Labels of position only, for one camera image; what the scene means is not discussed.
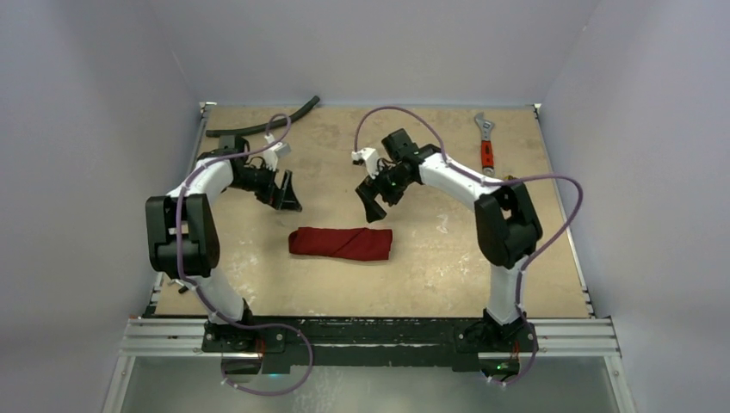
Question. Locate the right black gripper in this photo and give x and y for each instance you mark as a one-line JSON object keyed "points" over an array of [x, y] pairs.
{"points": [[373, 189]]}

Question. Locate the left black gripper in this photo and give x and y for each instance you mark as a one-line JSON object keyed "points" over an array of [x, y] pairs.
{"points": [[285, 199]]}

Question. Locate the dark red cloth napkin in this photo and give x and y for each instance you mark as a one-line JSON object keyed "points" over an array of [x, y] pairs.
{"points": [[356, 244]]}

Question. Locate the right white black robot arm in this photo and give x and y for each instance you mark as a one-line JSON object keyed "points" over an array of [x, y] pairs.
{"points": [[506, 222]]}

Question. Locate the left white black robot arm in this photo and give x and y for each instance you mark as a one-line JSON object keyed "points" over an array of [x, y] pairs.
{"points": [[182, 238]]}

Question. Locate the black foam tube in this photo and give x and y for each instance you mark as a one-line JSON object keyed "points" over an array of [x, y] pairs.
{"points": [[261, 128]]}

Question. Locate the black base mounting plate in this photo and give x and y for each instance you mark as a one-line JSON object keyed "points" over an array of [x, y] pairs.
{"points": [[463, 344]]}

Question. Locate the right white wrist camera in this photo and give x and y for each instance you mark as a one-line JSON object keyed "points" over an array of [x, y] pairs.
{"points": [[369, 158]]}

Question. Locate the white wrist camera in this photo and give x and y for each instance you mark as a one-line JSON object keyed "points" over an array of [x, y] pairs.
{"points": [[369, 158], [274, 152]]}

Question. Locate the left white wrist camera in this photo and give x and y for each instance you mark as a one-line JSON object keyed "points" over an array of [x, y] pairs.
{"points": [[274, 152]]}

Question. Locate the adjustable wrench red handle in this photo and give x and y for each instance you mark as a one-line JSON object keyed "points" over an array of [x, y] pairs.
{"points": [[486, 151]]}

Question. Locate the aluminium rail frame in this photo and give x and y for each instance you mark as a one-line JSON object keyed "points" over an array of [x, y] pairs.
{"points": [[435, 271]]}

